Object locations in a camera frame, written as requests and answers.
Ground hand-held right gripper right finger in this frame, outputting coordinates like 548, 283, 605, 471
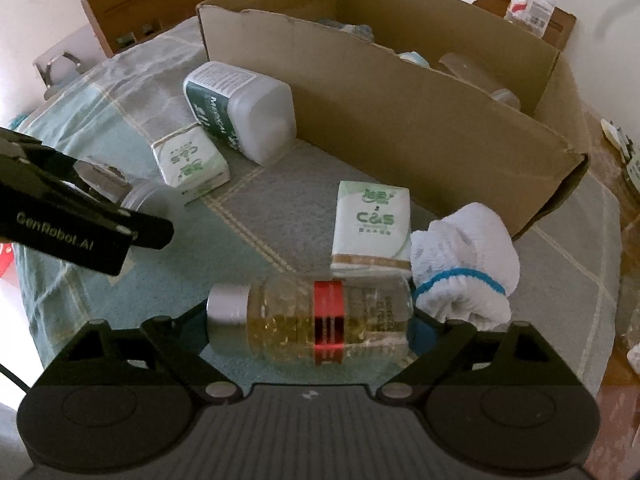
377, 307, 581, 403

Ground brown cardboard box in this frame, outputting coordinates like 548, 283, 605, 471
195, 0, 591, 241

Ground grey metal chair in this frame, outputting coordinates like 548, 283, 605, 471
32, 35, 107, 102

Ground white tissue pack green print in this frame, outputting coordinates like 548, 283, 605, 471
330, 180, 412, 277
151, 122, 232, 206

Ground glass jar dark contents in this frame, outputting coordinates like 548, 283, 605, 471
75, 157, 186, 223

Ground red white item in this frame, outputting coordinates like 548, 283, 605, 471
0, 242, 19, 281

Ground white bottle green label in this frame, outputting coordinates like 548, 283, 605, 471
182, 60, 298, 166

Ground white small packet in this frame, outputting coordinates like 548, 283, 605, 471
600, 119, 640, 186

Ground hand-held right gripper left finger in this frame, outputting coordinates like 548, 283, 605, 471
60, 307, 246, 403

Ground clear plastic cup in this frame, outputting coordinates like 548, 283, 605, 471
491, 88, 522, 112

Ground white sock roll blue stripe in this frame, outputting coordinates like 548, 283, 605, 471
410, 202, 521, 332

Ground black cable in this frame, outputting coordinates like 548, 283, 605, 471
0, 359, 29, 392

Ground grey green checked towel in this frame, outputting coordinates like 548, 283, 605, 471
10, 15, 623, 396

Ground clear capsule bottle red label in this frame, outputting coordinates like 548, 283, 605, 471
206, 277, 418, 366

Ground grey knitted sock roll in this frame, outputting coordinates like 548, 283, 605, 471
317, 17, 376, 41

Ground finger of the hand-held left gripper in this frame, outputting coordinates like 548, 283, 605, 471
116, 206, 175, 251
0, 127, 122, 211

